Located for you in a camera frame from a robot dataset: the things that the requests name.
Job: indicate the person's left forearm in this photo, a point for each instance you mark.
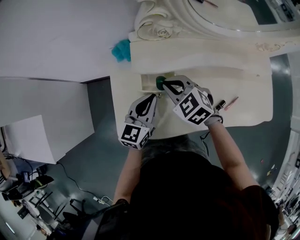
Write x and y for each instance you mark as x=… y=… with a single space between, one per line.
x=134 y=168

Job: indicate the green round jar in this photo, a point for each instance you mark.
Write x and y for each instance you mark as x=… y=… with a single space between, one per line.
x=160 y=80

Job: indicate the white power strip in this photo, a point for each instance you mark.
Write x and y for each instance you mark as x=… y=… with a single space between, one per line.
x=102 y=200

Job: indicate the black lipstick tube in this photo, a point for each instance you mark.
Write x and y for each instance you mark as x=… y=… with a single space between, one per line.
x=220 y=104

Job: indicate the white ornate dressing table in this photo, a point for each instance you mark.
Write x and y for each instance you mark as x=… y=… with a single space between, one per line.
x=234 y=112

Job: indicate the black office chair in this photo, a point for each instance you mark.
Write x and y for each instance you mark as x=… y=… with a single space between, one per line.
x=77 y=209

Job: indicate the person's right forearm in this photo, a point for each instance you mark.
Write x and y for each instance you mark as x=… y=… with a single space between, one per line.
x=227 y=150

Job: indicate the white cabinet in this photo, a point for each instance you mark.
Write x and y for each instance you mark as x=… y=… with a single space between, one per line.
x=28 y=140

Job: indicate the person's camouflage trousers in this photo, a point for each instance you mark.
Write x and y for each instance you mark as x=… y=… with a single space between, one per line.
x=164 y=147

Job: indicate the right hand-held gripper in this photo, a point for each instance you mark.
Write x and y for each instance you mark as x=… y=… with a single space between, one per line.
x=192 y=105

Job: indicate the teal fluffy duster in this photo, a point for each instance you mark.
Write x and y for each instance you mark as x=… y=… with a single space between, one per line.
x=120 y=51

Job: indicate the person's black shirt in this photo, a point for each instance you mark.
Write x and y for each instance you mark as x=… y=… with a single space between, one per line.
x=187 y=199

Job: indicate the dark grey worn pack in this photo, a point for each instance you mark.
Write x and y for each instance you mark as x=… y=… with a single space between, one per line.
x=110 y=220

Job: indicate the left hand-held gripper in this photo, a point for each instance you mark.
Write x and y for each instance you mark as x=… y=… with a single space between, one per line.
x=131 y=134

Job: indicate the small white drawer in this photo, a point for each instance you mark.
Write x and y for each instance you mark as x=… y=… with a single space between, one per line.
x=147 y=82

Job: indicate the pink translucent lip gloss tube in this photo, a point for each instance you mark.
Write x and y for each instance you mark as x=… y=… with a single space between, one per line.
x=231 y=103

